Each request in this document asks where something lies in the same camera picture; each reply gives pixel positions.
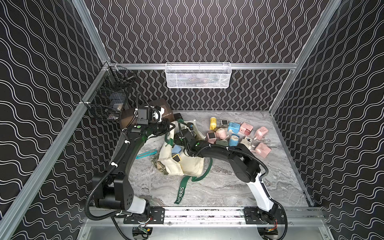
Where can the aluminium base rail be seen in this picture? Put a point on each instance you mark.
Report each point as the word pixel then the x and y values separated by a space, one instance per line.
pixel 232 217

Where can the light blue round sharpener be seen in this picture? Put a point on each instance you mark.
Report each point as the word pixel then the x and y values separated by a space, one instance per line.
pixel 234 140

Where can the cream panda pencil sharpener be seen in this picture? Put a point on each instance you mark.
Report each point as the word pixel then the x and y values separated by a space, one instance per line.
pixel 248 142

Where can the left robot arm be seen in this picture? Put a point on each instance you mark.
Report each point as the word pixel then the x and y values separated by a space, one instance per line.
pixel 112 195

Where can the pink rounded pencil sharpener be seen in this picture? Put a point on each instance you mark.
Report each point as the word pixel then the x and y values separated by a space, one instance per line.
pixel 260 133

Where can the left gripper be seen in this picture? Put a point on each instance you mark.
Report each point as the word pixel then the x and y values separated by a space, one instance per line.
pixel 167 118

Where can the cream tote bag green handles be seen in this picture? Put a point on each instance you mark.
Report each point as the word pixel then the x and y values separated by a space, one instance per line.
pixel 173 161

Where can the pink sharpener black face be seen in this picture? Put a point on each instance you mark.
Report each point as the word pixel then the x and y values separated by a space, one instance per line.
pixel 211 137

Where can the light blue box sharpener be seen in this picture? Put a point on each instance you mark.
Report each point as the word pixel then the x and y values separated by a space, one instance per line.
pixel 176 150

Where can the blue pencil sharpener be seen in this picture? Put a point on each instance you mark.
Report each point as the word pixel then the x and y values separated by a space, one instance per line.
pixel 234 127

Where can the white wire basket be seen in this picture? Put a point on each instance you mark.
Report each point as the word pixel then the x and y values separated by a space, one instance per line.
pixel 198 75

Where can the pink box pencil sharpener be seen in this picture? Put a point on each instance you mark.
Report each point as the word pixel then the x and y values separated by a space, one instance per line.
pixel 245 129

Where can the teal utility knife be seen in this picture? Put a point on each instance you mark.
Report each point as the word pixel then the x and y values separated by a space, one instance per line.
pixel 146 154

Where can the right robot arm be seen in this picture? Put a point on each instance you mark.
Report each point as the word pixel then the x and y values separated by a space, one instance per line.
pixel 246 167

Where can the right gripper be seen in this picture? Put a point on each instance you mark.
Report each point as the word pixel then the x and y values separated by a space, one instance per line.
pixel 177 140

